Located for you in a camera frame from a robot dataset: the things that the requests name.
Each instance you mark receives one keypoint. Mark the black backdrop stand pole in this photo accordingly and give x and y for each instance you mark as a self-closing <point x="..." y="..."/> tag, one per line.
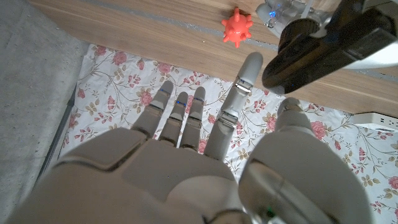
<point x="59" y="133"/>

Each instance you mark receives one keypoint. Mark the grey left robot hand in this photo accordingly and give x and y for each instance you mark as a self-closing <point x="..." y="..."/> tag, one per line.
<point x="267" y="12"/>

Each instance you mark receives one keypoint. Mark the clear spray bottle black cap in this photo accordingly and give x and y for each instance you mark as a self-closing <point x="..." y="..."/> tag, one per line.
<point x="326" y="53"/>

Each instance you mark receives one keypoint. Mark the floral backdrop cloth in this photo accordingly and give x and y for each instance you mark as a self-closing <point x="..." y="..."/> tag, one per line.
<point x="118" y="90"/>

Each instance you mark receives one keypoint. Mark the white power strip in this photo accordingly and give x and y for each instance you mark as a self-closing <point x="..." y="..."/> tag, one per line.
<point x="376" y="121"/>

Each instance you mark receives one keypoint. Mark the orange spiky stress ball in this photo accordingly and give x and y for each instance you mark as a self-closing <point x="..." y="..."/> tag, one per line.
<point x="237" y="28"/>

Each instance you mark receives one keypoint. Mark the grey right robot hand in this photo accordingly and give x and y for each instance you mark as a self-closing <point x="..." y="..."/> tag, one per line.
<point x="140" y="186"/>

